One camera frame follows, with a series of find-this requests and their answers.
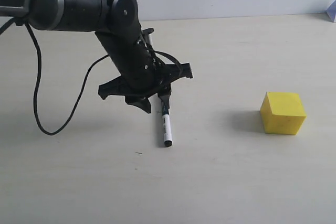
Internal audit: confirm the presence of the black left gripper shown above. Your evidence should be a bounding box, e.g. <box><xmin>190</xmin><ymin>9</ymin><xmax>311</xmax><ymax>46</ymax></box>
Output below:
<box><xmin>98</xmin><ymin>63</ymin><xmax>193</xmax><ymax>113</ymax></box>

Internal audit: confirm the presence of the black and white whiteboard marker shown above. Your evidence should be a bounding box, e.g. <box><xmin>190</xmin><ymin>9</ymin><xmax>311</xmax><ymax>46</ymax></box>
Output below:
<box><xmin>160</xmin><ymin>99</ymin><xmax>173</xmax><ymax>147</ymax></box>

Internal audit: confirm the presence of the yellow foam cube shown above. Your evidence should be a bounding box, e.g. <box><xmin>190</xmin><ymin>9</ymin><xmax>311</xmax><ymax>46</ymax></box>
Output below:
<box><xmin>260</xmin><ymin>91</ymin><xmax>307</xmax><ymax>135</ymax></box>

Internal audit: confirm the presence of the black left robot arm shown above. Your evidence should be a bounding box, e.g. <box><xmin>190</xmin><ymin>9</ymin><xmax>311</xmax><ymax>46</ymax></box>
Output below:
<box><xmin>1</xmin><ymin>0</ymin><xmax>192</xmax><ymax>113</ymax></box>

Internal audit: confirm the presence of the white folded paper card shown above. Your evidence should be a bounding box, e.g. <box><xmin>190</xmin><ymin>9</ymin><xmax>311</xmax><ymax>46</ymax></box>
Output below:
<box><xmin>326</xmin><ymin>0</ymin><xmax>336</xmax><ymax>23</ymax></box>

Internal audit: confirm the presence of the black camera cable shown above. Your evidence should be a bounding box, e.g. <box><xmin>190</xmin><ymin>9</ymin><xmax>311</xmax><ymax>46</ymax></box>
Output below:
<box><xmin>0</xmin><ymin>16</ymin><xmax>111</xmax><ymax>136</ymax></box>

